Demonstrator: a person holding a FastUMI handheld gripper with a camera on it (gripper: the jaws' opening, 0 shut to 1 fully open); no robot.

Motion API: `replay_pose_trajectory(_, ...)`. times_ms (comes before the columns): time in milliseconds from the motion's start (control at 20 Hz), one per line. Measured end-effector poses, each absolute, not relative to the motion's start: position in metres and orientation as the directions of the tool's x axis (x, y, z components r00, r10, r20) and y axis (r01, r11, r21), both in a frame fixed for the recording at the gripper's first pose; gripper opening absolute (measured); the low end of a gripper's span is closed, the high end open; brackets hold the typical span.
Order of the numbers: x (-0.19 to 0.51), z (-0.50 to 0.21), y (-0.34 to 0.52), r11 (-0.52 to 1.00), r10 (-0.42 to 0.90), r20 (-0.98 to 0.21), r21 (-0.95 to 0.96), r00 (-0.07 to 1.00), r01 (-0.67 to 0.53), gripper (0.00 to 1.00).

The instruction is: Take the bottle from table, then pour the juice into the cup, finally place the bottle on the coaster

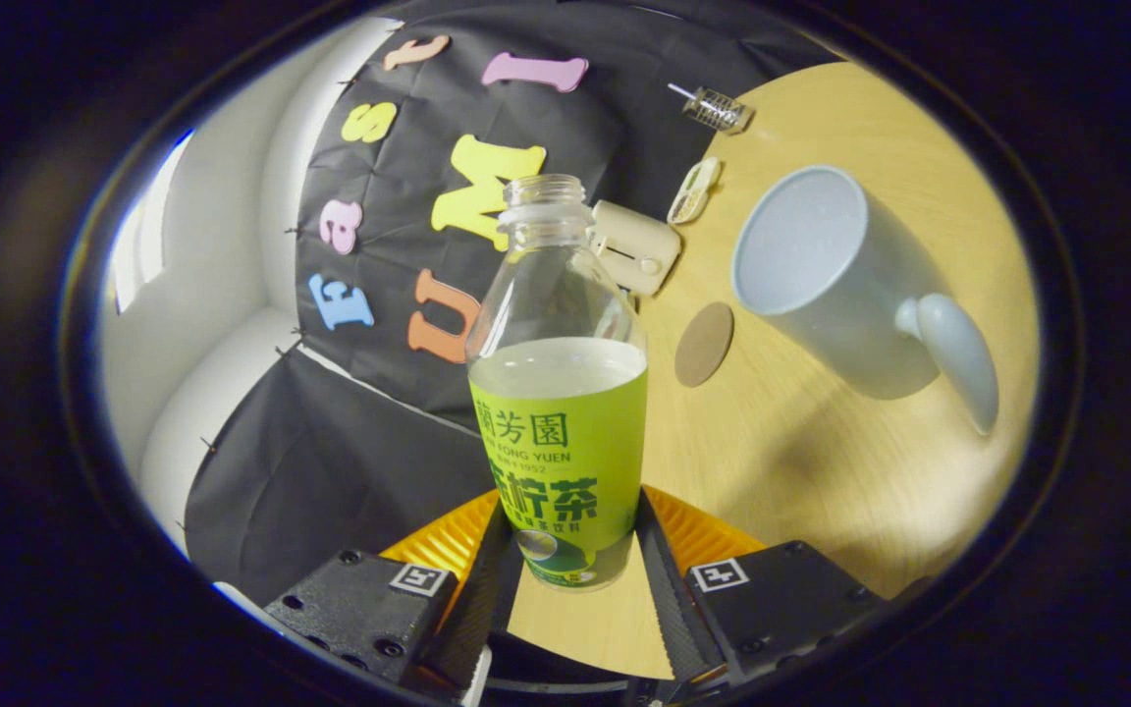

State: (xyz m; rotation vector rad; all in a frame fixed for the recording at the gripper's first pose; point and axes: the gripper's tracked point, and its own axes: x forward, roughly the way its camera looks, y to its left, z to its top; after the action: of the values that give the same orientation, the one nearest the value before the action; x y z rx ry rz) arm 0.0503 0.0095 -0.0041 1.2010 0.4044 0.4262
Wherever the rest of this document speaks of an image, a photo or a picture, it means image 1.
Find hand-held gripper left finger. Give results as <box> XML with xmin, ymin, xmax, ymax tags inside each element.
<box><xmin>266</xmin><ymin>488</ymin><xmax>517</xmax><ymax>703</ymax></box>

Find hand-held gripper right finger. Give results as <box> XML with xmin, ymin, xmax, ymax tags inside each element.
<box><xmin>636</xmin><ymin>484</ymin><xmax>886</xmax><ymax>688</ymax></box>

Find green label juice bottle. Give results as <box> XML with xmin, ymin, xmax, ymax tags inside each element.
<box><xmin>465</xmin><ymin>174</ymin><xmax>649</xmax><ymax>592</ymax></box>

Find round brown coaster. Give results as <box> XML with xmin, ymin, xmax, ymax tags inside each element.
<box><xmin>674</xmin><ymin>301</ymin><xmax>735</xmax><ymax>388</ymax></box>

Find light blue cup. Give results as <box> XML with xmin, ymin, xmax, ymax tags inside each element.
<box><xmin>730</xmin><ymin>164</ymin><xmax>1000</xmax><ymax>437</ymax></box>

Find wooden table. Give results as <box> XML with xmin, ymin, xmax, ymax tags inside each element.
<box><xmin>507</xmin><ymin>62</ymin><xmax>1038</xmax><ymax>680</ymax></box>

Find white toaster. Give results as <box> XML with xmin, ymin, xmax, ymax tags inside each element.
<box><xmin>590</xmin><ymin>199</ymin><xmax>682</xmax><ymax>297</ymax></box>

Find white divided tray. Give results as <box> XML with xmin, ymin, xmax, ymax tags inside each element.
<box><xmin>667</xmin><ymin>156</ymin><xmax>724</xmax><ymax>226</ymax></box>

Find ceiling light panel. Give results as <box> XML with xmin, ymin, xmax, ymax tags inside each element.
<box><xmin>112</xmin><ymin>133</ymin><xmax>195</xmax><ymax>315</ymax></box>

